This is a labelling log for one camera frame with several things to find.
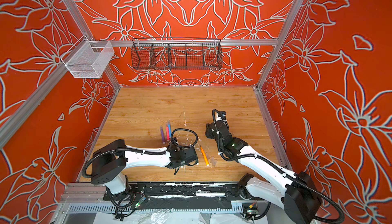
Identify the grey slotted cable duct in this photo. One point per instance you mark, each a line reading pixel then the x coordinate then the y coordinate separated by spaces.
pixel 108 208

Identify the purple marker pen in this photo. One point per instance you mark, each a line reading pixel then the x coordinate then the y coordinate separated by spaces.
pixel 162 135

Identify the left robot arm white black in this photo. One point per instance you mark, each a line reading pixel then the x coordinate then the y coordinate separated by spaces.
pixel 106 165

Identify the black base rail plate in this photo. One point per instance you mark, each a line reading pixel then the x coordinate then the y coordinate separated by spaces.
pixel 225 190

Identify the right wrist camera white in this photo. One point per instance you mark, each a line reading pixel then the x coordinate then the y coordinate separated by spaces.
pixel 221 116

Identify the pink marker pen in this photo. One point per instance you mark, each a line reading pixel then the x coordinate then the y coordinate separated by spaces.
pixel 167 132

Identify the clear plastic bin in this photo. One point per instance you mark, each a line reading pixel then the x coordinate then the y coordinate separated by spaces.
pixel 88 59

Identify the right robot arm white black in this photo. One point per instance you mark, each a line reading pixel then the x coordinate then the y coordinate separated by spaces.
pixel 292 192

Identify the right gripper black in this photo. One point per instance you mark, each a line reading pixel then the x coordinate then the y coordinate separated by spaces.
pixel 209 130

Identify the blue marker pen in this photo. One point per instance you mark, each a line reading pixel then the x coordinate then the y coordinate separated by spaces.
pixel 170 127

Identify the black wire basket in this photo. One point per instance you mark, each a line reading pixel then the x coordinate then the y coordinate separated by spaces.
pixel 176 54

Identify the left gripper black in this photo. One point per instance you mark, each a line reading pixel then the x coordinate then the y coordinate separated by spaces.
pixel 189 163

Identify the orange marker pen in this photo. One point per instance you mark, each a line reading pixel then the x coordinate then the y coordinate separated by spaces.
pixel 204 156

